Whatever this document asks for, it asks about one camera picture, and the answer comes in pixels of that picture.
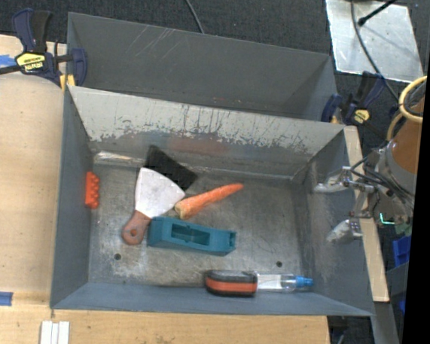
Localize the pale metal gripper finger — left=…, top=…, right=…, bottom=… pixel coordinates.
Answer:
left=325, top=215, right=365, bottom=247
left=312, top=165, right=354, bottom=197

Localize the clear bottle with blue cap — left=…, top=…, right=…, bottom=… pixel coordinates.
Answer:
left=255, top=270, right=316, bottom=297

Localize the black and orange sponge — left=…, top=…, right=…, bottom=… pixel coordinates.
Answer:
left=203, top=267, right=261, bottom=301

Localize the orange carrot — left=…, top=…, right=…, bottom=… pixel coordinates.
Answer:
left=172, top=177, right=245, bottom=226

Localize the grey metal bin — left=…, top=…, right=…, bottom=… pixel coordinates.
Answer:
left=38, top=11, right=403, bottom=341

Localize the black flat wedge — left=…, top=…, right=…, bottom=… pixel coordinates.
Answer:
left=142, top=145, right=202, bottom=193

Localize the teal plastic block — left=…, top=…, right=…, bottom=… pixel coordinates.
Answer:
left=145, top=214, right=239, bottom=259

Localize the orange toy brick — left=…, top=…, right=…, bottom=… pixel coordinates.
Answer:
left=83, top=170, right=104, bottom=211

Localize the white scraper with red-brown handle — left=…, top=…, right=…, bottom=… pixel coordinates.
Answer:
left=120, top=165, right=189, bottom=251

